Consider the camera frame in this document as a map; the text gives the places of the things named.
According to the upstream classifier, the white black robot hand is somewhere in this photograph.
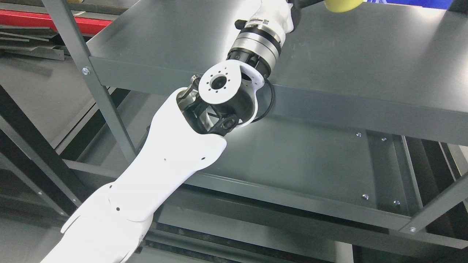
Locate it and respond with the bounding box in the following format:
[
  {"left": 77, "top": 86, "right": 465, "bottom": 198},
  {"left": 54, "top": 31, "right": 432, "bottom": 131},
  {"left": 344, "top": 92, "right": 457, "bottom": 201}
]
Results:
[{"left": 234, "top": 0, "right": 323, "bottom": 38}]

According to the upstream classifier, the yellow plastic cup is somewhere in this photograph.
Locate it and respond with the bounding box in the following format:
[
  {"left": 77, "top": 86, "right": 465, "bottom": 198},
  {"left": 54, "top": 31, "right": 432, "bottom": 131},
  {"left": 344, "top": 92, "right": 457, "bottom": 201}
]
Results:
[{"left": 324, "top": 0, "right": 364, "bottom": 13}]

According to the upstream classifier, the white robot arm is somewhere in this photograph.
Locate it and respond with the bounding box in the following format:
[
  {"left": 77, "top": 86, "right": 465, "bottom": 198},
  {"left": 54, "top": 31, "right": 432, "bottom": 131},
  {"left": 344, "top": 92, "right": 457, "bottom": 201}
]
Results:
[{"left": 42, "top": 21, "right": 287, "bottom": 263}]

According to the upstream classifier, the grey metal shelf unit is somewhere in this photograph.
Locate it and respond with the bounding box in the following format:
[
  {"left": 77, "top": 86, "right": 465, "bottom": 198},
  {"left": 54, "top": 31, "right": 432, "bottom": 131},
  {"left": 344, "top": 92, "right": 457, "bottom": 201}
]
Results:
[{"left": 40, "top": 0, "right": 468, "bottom": 263}]

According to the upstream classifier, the black metal shelf rack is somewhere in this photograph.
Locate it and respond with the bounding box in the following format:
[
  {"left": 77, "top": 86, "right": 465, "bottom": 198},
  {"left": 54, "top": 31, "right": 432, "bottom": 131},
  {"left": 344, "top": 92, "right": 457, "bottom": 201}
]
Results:
[{"left": 1, "top": 0, "right": 137, "bottom": 217}]

